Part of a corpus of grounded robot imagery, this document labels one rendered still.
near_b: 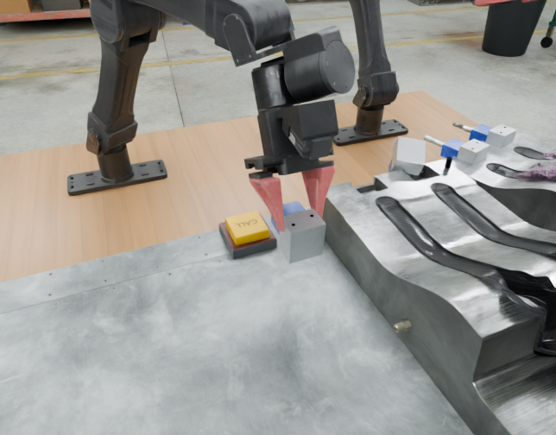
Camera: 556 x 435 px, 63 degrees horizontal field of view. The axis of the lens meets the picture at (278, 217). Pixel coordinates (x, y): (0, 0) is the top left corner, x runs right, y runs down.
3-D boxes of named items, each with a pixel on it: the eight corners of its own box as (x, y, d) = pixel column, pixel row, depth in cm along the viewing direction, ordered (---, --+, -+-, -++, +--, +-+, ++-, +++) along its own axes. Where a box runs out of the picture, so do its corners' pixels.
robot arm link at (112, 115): (133, 145, 92) (163, 5, 67) (105, 158, 88) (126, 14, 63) (114, 123, 93) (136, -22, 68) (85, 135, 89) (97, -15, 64)
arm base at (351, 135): (415, 103, 108) (399, 92, 113) (340, 116, 103) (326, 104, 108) (409, 133, 113) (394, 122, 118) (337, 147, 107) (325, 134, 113)
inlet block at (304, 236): (254, 208, 69) (254, 178, 66) (284, 201, 71) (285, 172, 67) (289, 264, 60) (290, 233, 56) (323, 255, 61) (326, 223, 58)
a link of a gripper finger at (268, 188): (326, 226, 57) (315, 152, 55) (274, 239, 55) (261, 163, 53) (305, 219, 64) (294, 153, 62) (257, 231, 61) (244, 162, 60)
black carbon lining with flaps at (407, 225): (367, 209, 75) (374, 160, 69) (445, 189, 80) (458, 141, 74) (533, 382, 50) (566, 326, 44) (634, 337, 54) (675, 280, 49)
